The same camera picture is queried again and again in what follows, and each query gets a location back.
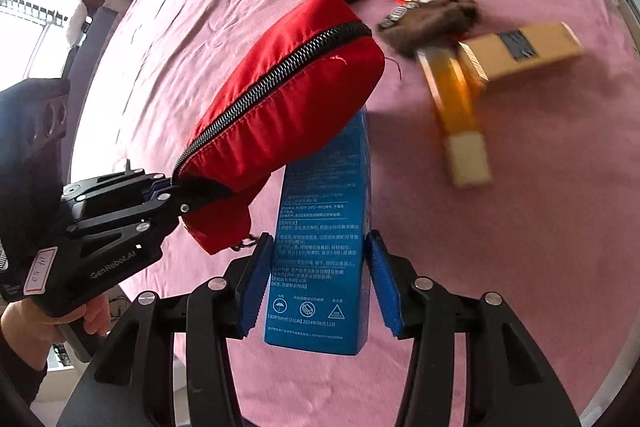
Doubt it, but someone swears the blue carton box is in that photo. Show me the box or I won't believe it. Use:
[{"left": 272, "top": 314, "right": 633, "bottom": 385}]
[{"left": 265, "top": 112, "right": 371, "bottom": 355}]

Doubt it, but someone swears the red zipper pouch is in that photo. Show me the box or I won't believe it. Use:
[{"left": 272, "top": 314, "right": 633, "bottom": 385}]
[{"left": 171, "top": 0, "right": 385, "bottom": 255}]

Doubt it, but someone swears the brown rolled sock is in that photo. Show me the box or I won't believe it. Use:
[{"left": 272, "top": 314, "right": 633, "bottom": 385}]
[{"left": 376, "top": 0, "right": 480, "bottom": 57}]

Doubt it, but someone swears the pink bed sheet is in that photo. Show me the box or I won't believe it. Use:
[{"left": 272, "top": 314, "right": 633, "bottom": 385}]
[{"left": 72, "top": 0, "right": 639, "bottom": 412}]

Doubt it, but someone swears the gold carton box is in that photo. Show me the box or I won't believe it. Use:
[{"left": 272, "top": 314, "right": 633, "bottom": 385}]
[{"left": 457, "top": 22, "right": 584, "bottom": 88}]

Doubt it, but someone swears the orange clear box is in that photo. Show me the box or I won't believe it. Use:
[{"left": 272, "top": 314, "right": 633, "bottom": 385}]
[{"left": 416, "top": 46, "right": 491, "bottom": 188}]

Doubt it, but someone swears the person's left hand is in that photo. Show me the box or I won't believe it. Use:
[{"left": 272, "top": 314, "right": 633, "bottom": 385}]
[{"left": 1, "top": 294, "right": 111, "bottom": 371}]

